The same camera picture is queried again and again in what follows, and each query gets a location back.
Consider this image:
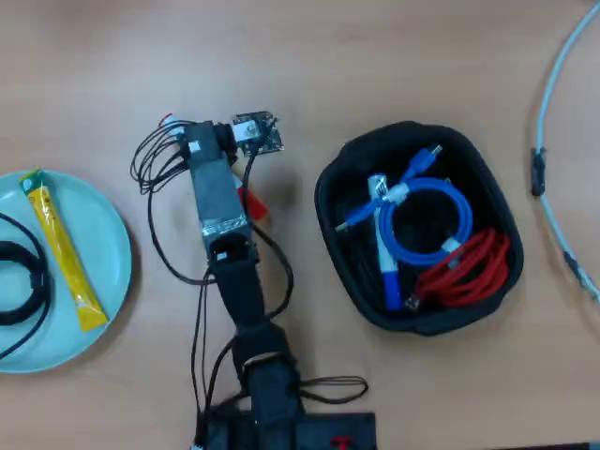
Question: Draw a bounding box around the yellow stick packet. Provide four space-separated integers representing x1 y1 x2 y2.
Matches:
18 168 110 333

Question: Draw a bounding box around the white pen with red cap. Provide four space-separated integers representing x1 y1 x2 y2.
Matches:
237 175 272 225

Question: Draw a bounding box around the bare camera circuit board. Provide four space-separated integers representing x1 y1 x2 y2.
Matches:
232 111 286 158

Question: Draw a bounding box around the black bowl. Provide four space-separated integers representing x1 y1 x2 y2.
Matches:
313 120 525 337

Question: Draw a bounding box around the coiled black cable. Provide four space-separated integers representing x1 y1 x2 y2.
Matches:
0 213 55 362

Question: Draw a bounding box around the black cable clip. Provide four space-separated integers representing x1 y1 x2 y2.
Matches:
531 146 548 197

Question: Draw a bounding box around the blue USB cable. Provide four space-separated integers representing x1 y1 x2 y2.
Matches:
335 143 473 268

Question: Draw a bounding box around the light grey cable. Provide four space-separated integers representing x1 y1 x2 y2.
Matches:
535 0 600 304

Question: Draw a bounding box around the black camera cable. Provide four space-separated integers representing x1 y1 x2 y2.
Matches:
238 154 296 329

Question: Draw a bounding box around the teal plate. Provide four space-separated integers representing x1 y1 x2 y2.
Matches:
0 169 133 375

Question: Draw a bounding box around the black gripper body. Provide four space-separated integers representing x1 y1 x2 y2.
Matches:
185 120 241 167

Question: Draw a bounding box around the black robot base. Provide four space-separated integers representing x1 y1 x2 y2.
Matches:
194 407 379 450

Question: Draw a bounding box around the red USB cable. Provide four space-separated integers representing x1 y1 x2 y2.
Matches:
405 228 512 313

